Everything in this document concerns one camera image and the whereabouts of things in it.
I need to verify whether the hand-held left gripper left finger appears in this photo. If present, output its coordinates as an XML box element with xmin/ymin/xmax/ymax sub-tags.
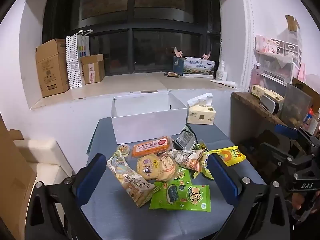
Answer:
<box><xmin>25</xmin><ymin>153</ymin><xmax>107</xmax><ymax>240</ymax></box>

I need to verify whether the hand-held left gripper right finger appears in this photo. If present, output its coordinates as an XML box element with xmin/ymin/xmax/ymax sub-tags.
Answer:
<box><xmin>206</xmin><ymin>152</ymin><xmax>292</xmax><ymax>240</ymax></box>

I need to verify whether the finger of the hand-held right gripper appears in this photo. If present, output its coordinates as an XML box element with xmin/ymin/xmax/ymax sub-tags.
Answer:
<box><xmin>274</xmin><ymin>124</ymin><xmax>320</xmax><ymax>153</ymax></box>
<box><xmin>260</xmin><ymin>142</ymin><xmax>315</xmax><ymax>178</ymax></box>

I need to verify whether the white and brown snack bag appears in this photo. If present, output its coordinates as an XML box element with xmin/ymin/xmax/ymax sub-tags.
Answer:
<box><xmin>172</xmin><ymin>149</ymin><xmax>203</xmax><ymax>173</ymax></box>

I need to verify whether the yellow round cracker packet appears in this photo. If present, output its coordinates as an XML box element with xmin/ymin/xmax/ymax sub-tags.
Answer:
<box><xmin>136</xmin><ymin>154</ymin><xmax>161</xmax><ymax>181</ymax></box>

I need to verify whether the white cardboard box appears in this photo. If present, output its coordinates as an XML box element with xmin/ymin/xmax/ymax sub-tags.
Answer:
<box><xmin>111</xmin><ymin>91</ymin><xmax>189</xmax><ymax>145</ymax></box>

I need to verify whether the person's right hand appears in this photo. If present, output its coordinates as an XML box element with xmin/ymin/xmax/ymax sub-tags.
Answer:
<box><xmin>291</xmin><ymin>193</ymin><xmax>304</xmax><ymax>211</ymax></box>

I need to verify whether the green and yellow snack packet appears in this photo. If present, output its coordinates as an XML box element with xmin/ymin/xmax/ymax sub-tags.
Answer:
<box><xmin>199</xmin><ymin>154</ymin><xmax>216</xmax><ymax>180</ymax></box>

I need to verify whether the clear plastic container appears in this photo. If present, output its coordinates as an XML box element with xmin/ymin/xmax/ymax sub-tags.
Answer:
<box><xmin>279</xmin><ymin>82</ymin><xmax>313</xmax><ymax>128</ymax></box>

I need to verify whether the white and black speaker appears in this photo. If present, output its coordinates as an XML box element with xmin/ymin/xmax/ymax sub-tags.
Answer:
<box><xmin>259</xmin><ymin>94</ymin><xmax>282</xmax><ymax>115</ymax></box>

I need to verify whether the small yellow tissue pack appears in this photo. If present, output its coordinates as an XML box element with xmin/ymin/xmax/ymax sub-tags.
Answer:
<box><xmin>251</xmin><ymin>84</ymin><xmax>267</xmax><ymax>98</ymax></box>
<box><xmin>262</xmin><ymin>89</ymin><xmax>285</xmax><ymax>104</ymax></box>

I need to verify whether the long beige snack bag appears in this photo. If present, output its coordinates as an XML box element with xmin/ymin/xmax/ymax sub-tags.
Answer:
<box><xmin>106</xmin><ymin>152</ymin><xmax>161</xmax><ymax>208</ymax></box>

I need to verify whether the small green seaweed packet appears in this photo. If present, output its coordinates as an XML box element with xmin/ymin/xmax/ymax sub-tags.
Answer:
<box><xmin>169</xmin><ymin>169</ymin><xmax>193</xmax><ymax>186</ymax></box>

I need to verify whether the large green seaweed packet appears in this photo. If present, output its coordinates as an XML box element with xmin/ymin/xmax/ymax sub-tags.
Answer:
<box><xmin>149</xmin><ymin>181</ymin><xmax>211</xmax><ymax>213</ymax></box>

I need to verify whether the round jelly cup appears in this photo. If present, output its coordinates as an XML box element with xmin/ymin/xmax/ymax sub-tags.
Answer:
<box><xmin>116</xmin><ymin>144</ymin><xmax>132</xmax><ymax>159</ymax></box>

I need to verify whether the wooden shelf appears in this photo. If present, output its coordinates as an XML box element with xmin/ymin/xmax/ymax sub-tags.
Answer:
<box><xmin>231</xmin><ymin>91</ymin><xmax>303</xmax><ymax>140</ymax></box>

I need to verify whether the dark seaweed packet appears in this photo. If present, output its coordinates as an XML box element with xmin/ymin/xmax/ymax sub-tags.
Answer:
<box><xmin>173</xmin><ymin>124</ymin><xmax>198</xmax><ymax>151</ymax></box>

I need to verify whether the clear round biscuit packet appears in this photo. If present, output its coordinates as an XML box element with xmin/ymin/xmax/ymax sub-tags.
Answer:
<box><xmin>157</xmin><ymin>152</ymin><xmax>181</xmax><ymax>182</ymax></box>

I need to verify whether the white cushioned seat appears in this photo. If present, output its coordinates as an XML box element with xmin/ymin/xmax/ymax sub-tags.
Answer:
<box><xmin>13</xmin><ymin>138</ymin><xmax>74</xmax><ymax>205</ymax></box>

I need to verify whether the clear storage drawer unit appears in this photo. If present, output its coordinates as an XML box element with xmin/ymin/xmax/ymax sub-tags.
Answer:
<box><xmin>249</xmin><ymin>53</ymin><xmax>295</xmax><ymax>97</ymax></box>

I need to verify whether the orange snack packet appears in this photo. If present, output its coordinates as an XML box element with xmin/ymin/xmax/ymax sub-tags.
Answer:
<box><xmin>131</xmin><ymin>135</ymin><xmax>174</xmax><ymax>158</ymax></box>

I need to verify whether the flat cardboard sheet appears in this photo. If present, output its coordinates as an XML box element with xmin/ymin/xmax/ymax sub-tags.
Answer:
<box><xmin>0</xmin><ymin>114</ymin><xmax>38</xmax><ymax>239</ymax></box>

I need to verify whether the white tube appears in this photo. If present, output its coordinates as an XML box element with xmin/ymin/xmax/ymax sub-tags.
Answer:
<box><xmin>210</xmin><ymin>79</ymin><xmax>237</xmax><ymax>89</ymax></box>

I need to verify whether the white drawer organizer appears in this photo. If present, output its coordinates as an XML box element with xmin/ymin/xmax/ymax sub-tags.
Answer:
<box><xmin>271</xmin><ymin>38</ymin><xmax>301</xmax><ymax>58</ymax></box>

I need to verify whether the white plastic bottle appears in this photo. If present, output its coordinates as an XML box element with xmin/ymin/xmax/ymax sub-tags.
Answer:
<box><xmin>215</xmin><ymin>60</ymin><xmax>227</xmax><ymax>81</ymax></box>

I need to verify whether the pink floral pouch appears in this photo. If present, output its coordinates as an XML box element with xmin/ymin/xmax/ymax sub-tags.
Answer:
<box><xmin>254</xmin><ymin>35</ymin><xmax>278</xmax><ymax>54</ymax></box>

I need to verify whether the small open cardboard box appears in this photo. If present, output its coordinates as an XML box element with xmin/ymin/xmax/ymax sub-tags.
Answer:
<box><xmin>80</xmin><ymin>53</ymin><xmax>106</xmax><ymax>85</ymax></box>

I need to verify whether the printed blue gift box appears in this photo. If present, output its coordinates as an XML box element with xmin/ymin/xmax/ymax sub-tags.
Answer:
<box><xmin>173</xmin><ymin>56</ymin><xmax>216</xmax><ymax>78</ymax></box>

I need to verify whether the large cardboard box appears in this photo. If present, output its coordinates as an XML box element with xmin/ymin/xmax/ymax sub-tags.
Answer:
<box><xmin>35</xmin><ymin>38</ymin><xmax>71</xmax><ymax>98</ymax></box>

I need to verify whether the white dotted paper bag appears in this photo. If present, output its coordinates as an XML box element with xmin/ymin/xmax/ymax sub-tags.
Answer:
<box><xmin>65</xmin><ymin>30</ymin><xmax>94</xmax><ymax>89</ymax></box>

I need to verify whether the black framed window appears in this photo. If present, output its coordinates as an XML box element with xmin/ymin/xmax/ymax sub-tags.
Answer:
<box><xmin>42</xmin><ymin>0</ymin><xmax>222</xmax><ymax>77</ymax></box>

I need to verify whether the cardboard piece on wall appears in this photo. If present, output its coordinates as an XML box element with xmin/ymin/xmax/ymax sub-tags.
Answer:
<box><xmin>285</xmin><ymin>15</ymin><xmax>301</xmax><ymax>32</ymax></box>

